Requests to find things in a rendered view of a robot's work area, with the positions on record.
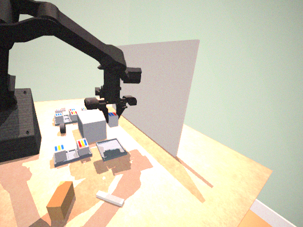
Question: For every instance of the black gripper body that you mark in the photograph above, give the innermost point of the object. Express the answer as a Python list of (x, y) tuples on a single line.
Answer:
[(111, 96)]

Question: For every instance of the grey cylinder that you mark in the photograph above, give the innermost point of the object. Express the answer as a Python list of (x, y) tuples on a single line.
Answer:
[(62, 128)]

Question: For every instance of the tan rectangular block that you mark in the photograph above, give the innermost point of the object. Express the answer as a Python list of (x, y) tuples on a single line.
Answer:
[(60, 201)]

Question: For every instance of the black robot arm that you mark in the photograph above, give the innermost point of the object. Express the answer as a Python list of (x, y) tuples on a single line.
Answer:
[(49, 20)]

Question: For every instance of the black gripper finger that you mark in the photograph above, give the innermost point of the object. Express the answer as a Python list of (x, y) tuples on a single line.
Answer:
[(105, 112), (119, 110)]

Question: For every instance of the white flat panel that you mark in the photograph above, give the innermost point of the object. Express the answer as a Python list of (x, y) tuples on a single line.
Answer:
[(163, 93)]

